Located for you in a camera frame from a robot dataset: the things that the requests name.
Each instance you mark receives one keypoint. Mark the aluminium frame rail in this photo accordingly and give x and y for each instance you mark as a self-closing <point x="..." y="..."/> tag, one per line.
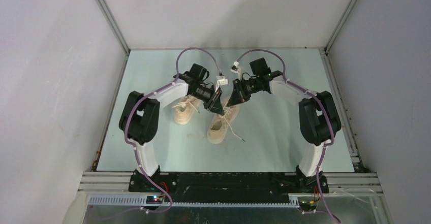
<point x="111" y="188"/>

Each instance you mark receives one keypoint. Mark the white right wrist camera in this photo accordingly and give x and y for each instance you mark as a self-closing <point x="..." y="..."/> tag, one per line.
<point x="237" y="69"/>

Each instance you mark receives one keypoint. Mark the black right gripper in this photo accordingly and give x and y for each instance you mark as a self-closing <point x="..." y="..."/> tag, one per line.
<point x="239" y="95"/>

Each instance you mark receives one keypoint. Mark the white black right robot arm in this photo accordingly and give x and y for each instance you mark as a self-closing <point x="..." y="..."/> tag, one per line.
<point x="318" y="117"/>

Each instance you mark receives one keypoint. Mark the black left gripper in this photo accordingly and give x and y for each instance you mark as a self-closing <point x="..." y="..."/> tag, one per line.
<point x="214" y="104"/>

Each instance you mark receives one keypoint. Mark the beige sneaker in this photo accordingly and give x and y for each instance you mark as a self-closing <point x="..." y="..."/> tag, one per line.
<point x="220" y="124"/>
<point x="185" y="108"/>

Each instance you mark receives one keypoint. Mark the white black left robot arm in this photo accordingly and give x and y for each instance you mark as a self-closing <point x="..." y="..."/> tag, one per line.
<point x="139" y="120"/>

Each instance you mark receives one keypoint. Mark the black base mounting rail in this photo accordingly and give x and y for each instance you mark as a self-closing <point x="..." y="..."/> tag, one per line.
<point x="229" y="188"/>

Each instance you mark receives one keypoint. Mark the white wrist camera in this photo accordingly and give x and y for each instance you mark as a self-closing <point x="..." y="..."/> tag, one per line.
<point x="237" y="69"/>
<point x="221" y="81"/>

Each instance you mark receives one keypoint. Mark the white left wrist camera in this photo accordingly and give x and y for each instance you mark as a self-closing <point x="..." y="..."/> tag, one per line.
<point x="221" y="81"/>

